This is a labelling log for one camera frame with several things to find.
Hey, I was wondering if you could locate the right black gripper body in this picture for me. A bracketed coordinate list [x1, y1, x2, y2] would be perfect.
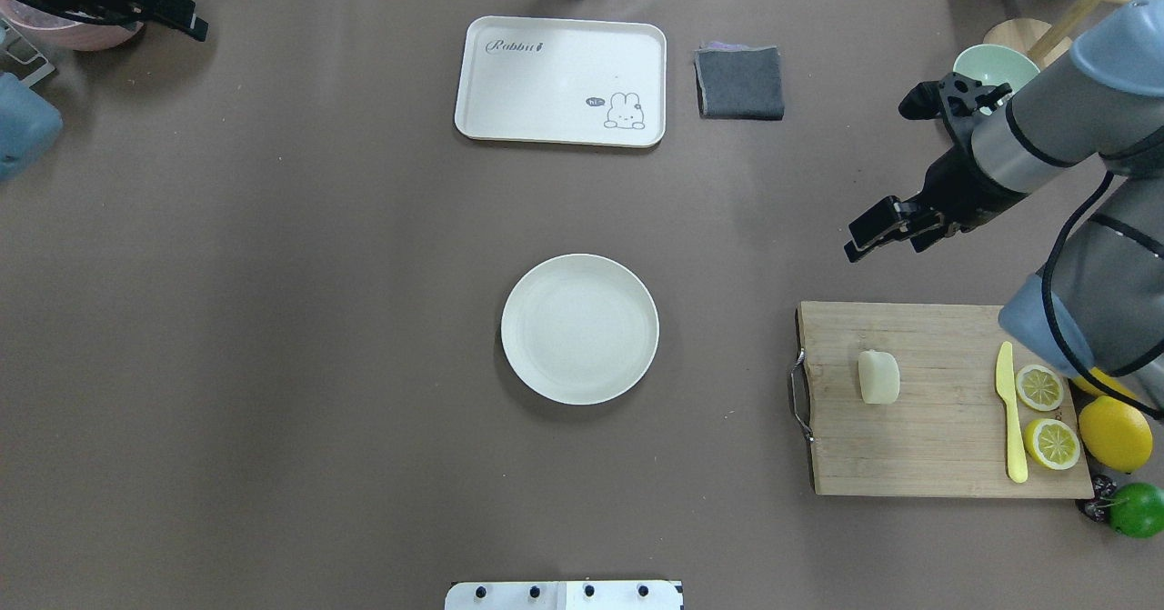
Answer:
[897, 75, 1025, 253]

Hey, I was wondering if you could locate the wooden cup stand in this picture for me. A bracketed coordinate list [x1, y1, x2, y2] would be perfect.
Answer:
[982, 0, 1133, 68]

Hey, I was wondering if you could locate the cream round plate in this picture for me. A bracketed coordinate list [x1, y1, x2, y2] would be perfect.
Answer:
[501, 254, 660, 405]

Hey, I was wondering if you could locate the white cup rack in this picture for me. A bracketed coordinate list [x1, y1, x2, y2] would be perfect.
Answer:
[1, 17, 55, 88]

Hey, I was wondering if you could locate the light green bowl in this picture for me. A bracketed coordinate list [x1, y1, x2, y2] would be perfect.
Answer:
[952, 44, 1042, 107]

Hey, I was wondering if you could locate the lemon half near knife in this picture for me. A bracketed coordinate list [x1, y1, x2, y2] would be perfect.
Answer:
[1022, 418, 1083, 471]

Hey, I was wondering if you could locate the lemon half far side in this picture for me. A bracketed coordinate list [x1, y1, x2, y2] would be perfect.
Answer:
[1015, 363, 1069, 412]

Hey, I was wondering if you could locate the cream rabbit tray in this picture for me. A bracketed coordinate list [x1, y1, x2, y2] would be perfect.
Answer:
[454, 16, 667, 147]

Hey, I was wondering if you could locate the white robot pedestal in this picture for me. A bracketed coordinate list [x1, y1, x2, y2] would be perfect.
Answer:
[443, 579, 684, 609]

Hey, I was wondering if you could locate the yellow plastic knife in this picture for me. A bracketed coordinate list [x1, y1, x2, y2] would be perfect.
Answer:
[994, 341, 1029, 485]

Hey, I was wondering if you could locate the green lime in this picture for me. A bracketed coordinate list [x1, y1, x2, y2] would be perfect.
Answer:
[1109, 483, 1163, 539]

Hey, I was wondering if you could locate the pink bowl with ice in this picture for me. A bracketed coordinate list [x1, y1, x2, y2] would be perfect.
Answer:
[3, 0, 143, 52]

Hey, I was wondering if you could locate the wooden cutting board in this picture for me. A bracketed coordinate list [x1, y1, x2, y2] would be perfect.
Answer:
[789, 302, 1092, 499]

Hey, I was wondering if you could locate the grey folded cloth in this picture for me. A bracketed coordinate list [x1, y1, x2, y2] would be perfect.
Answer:
[694, 43, 786, 121]

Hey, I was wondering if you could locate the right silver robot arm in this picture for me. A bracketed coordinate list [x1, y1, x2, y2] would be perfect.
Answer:
[844, 0, 1163, 420]

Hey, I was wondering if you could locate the whole yellow lemon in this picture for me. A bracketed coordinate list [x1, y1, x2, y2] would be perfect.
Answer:
[1078, 397, 1154, 474]
[1069, 368, 1140, 400]

